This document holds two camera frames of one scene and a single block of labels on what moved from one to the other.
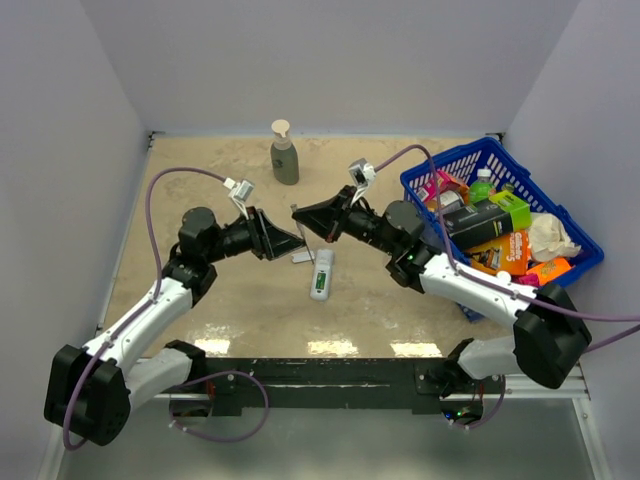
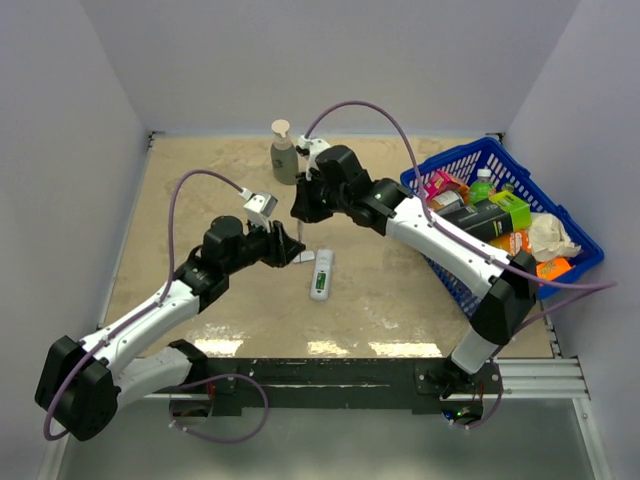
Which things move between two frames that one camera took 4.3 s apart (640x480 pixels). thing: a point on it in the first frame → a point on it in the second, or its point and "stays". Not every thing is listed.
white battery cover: x=302 y=257 stays
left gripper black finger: x=279 y=241 stays
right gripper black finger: x=324 y=215 → x=302 y=207
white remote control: x=322 y=275 stays
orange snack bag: x=548 y=270 stays
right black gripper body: x=361 y=224 → x=340 y=198
